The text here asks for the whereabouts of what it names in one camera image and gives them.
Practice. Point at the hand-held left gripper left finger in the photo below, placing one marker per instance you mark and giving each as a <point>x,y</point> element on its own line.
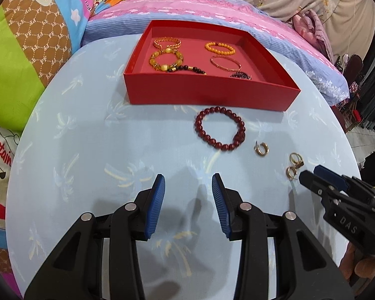
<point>154,206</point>

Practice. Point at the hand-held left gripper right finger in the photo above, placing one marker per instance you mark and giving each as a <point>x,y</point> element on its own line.
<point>220,206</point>

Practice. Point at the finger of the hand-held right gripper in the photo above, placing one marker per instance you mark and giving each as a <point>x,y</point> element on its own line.
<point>328,175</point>
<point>315,186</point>

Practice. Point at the pair of gold rings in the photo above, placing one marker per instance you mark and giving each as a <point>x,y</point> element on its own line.
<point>297,162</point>

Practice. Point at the small hoop earring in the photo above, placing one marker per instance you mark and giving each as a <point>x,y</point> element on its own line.
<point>264,151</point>

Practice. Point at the red cardboard box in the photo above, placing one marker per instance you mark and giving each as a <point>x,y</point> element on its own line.
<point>190,90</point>

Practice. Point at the thin rose-gold bangle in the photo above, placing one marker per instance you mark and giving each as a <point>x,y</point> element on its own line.
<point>220,65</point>

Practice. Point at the gold bangle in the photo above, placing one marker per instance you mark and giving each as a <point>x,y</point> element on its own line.
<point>155,43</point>

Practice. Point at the person's right hand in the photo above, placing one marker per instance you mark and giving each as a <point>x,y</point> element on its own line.
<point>362,268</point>

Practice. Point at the dark metal chair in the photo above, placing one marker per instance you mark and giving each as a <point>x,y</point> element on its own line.
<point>356,62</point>

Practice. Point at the pink quilted cloth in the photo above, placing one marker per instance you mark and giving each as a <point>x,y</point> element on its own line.
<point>312,28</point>

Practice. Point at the cartoon monkey printed blanket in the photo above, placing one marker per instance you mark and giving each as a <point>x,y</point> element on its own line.
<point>18,68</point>

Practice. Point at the pink striped bedsheet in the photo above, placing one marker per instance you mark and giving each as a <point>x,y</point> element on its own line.
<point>206,6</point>

